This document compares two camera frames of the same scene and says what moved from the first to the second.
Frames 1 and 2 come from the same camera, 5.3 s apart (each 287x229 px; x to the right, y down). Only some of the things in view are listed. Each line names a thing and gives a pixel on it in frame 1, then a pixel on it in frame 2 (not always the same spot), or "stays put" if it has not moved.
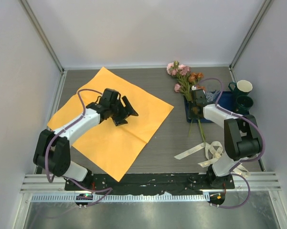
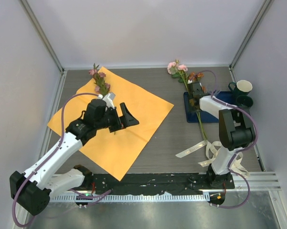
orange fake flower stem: [193, 78] stays put
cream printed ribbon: [215, 149] stays put
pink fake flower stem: [183, 73] -> [102, 87]
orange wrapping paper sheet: [114, 149] stays put
